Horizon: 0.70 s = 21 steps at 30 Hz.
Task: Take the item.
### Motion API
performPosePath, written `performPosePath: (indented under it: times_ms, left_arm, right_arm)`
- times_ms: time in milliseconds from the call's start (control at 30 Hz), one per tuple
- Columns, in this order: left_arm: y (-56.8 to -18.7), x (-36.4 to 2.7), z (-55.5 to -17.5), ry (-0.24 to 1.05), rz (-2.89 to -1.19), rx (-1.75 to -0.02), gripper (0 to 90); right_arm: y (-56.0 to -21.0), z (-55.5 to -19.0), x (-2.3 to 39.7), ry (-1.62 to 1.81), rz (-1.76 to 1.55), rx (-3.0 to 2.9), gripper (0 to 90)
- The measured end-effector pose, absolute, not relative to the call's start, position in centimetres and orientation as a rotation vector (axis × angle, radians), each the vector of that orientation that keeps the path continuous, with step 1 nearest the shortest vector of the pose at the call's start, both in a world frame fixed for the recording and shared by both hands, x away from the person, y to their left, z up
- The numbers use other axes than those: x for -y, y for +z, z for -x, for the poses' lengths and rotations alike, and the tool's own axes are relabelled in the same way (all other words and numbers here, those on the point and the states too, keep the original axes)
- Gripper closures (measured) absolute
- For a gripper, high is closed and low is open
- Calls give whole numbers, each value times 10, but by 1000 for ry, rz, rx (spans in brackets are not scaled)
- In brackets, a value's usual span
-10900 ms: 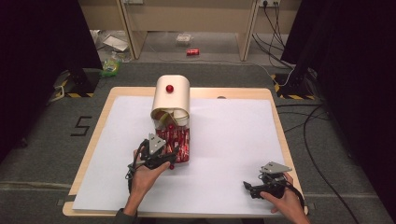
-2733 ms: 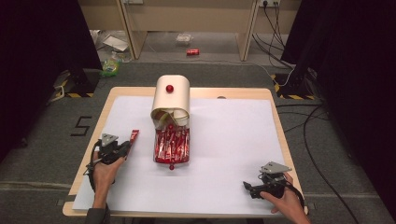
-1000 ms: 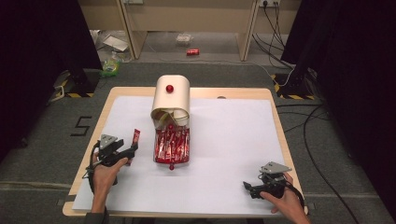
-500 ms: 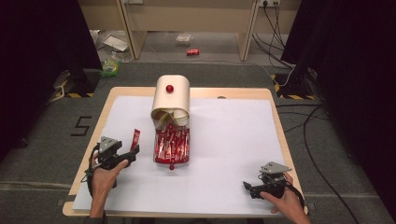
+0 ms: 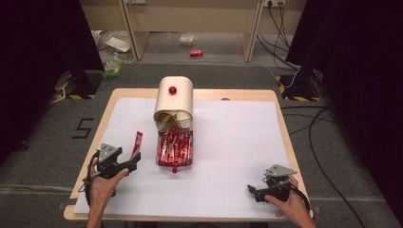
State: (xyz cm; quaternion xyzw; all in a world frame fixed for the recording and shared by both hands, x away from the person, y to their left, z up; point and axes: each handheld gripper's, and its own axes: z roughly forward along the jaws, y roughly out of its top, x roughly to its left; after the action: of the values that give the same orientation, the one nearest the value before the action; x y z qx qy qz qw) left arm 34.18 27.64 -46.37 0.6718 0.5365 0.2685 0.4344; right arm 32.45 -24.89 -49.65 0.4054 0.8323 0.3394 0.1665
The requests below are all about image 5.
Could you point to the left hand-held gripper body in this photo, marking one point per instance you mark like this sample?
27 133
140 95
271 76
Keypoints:
109 166

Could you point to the white table mat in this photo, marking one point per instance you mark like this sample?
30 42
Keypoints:
228 152

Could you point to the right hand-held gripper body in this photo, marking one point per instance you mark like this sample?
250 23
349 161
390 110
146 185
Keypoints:
278 186

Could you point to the beige wooden desk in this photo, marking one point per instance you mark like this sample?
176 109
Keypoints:
196 19

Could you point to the black curtain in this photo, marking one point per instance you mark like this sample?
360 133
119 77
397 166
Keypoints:
41 69
364 95

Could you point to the pale packets pile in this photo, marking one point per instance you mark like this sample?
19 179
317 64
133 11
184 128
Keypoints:
183 117

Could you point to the clear plastic bag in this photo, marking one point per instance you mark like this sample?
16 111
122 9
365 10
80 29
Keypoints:
187 39

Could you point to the person's right hand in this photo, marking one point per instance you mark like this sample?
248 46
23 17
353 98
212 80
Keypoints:
290 209

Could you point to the single red stick sachet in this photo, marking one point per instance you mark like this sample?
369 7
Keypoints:
137 144

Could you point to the white paper sheets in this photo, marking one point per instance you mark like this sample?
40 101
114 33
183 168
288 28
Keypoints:
117 43

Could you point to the person's left hand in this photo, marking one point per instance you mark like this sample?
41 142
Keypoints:
101 188

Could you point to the red drink can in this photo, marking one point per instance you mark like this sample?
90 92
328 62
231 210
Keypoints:
196 52

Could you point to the green yellow plastic bag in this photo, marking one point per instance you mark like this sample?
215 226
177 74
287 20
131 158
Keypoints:
112 68

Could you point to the white wall power outlet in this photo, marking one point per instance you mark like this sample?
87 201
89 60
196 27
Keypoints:
274 3

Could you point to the black stand base striped tape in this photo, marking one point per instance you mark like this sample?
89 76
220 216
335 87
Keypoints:
80 85
299 87

